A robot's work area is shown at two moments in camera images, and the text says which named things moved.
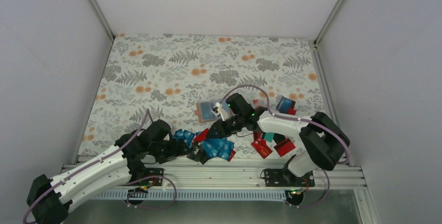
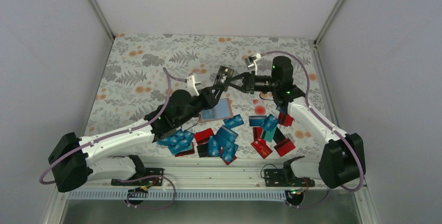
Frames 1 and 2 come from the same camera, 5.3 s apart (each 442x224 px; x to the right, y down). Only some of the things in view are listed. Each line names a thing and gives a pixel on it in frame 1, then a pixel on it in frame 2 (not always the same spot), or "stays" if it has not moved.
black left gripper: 172,152 to 209,100
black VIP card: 197,153 to 224,74
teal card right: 269,136 stays
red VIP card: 261,147 stays
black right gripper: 222,132 to 248,80
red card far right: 284,147 stays
